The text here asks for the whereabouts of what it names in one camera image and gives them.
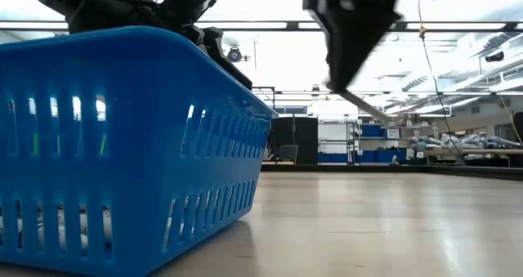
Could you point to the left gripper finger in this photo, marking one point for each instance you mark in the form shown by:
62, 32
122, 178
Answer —
229, 68

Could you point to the grey office chair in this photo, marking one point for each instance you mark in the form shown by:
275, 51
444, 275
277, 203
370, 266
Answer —
289, 153

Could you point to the blue plastic basket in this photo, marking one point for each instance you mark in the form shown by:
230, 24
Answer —
135, 154

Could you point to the grey plastic-wrapped items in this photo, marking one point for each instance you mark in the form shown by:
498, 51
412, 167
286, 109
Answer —
470, 141

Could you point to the black overhead rig beam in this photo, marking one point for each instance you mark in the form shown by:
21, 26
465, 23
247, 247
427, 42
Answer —
253, 25

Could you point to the blue storage bin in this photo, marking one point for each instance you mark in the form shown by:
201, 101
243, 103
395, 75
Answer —
372, 131
380, 156
333, 158

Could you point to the wooden workbench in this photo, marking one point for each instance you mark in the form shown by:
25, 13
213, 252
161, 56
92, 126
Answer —
482, 151

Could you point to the black ceiling-mounted camera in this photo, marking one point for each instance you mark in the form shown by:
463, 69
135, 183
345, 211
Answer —
233, 55
494, 57

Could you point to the silver ventilation duct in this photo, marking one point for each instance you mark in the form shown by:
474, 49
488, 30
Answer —
414, 83

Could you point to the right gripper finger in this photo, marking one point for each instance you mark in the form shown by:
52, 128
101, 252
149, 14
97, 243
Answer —
351, 52

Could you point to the black aluminium table frame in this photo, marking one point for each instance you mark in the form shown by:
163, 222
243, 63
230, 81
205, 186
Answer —
408, 168

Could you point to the black panel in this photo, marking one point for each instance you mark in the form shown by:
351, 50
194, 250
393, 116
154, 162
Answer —
302, 138

